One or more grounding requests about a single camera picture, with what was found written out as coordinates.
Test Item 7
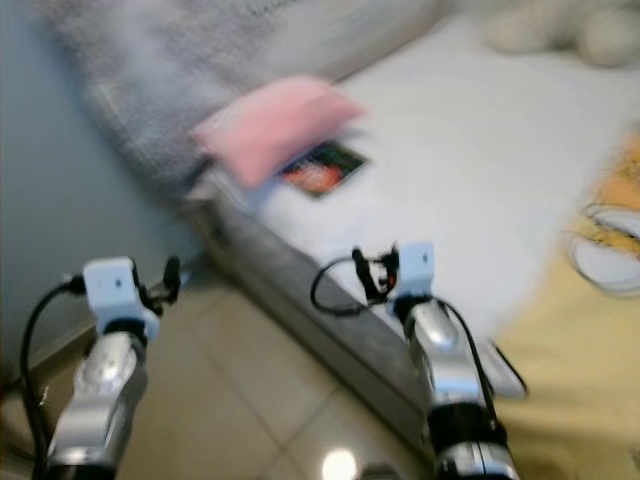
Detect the pink pillow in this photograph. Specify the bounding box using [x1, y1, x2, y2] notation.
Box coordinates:
[191, 74, 367, 190]

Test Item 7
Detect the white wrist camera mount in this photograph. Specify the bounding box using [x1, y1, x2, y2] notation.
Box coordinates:
[394, 239, 438, 303]
[81, 256, 162, 342]

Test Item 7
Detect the yellow cartoon print blanket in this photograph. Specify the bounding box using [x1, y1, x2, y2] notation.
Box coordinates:
[488, 128, 640, 480]

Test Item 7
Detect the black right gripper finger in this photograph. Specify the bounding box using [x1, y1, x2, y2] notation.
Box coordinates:
[349, 247, 374, 301]

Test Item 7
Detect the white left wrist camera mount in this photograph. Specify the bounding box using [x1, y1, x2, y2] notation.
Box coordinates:
[81, 256, 162, 342]

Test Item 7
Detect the beige plush toy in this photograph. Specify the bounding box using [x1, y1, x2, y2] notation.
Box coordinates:
[479, 0, 640, 70]

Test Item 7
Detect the white quilted mattress cover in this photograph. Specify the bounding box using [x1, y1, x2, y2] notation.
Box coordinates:
[238, 14, 640, 343]

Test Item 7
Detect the dark book with red print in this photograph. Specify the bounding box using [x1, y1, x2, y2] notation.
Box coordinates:
[279, 141, 370, 200]

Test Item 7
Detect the grey bed base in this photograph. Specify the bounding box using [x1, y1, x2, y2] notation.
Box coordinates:
[184, 168, 453, 463]

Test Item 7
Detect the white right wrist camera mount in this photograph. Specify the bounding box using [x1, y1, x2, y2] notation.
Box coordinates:
[394, 239, 438, 303]

